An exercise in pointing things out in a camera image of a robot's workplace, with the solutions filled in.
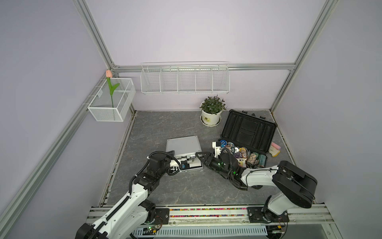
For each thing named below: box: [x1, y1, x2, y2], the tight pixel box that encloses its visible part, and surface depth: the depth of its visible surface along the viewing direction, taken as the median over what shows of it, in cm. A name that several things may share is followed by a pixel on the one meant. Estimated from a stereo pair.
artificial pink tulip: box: [105, 69, 120, 108], surface depth 87 cm
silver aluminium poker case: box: [166, 135, 203, 172], surface depth 84 cm
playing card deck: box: [235, 157, 247, 168], surface depth 88 cm
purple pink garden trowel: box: [271, 141, 282, 151], surface depth 98 cm
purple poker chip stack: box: [233, 151, 247, 159], surface depth 91 cm
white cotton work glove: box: [268, 144, 281, 157], surface depth 98 cm
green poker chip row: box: [258, 153, 267, 167], surface depth 89 cm
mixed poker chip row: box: [246, 152, 258, 168], surface depth 89 cm
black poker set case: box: [220, 109, 278, 168], surface depth 101 cm
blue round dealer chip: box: [219, 139, 228, 148], surface depth 96 cm
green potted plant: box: [198, 94, 228, 116], surface depth 101 cm
